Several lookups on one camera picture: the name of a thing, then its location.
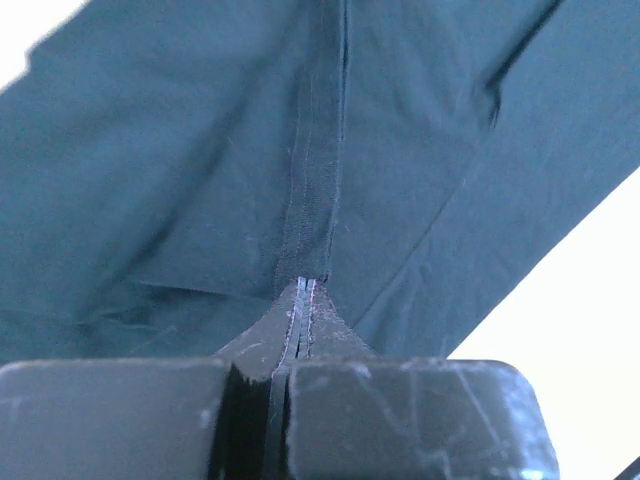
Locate black t shirt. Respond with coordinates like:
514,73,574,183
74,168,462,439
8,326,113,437
1,1,639,363

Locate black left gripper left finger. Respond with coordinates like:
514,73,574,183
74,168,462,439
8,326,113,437
1,279,306,479

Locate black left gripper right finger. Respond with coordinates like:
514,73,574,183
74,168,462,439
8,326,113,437
286,280,560,479

